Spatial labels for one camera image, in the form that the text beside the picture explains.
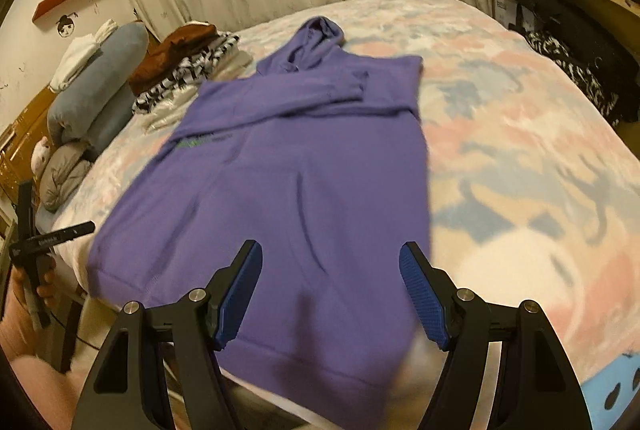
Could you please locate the white shiny folded jacket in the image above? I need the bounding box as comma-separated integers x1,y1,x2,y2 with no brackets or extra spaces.
140,50,253,133

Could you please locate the grey blue pillow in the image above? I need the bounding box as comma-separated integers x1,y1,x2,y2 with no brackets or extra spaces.
47,22,149,161

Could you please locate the purple hoodie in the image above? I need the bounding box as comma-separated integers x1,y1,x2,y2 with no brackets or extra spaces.
86,16,430,429

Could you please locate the grey folded puffer jacket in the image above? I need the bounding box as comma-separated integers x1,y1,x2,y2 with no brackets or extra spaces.
39,141,92,213

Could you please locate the brown folded garment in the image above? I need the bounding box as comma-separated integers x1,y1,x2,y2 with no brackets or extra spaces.
127,23,219,97

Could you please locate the black white patterned fabric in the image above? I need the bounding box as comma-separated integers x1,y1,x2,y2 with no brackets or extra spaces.
524,31,620,127

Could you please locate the white towel on pillow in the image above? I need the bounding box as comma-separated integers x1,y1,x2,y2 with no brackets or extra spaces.
49,19,119,94

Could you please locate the black white checkered garment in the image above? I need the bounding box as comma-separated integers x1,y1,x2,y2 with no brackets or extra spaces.
129,34,240,114

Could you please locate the person's left hand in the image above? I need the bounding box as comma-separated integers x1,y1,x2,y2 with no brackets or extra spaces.
11,257,56,310

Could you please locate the wooden headboard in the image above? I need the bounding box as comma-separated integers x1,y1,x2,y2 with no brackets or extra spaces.
1,87,55,205

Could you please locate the pastel floral bed blanket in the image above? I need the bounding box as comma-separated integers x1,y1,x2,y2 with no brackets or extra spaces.
29,0,640,430

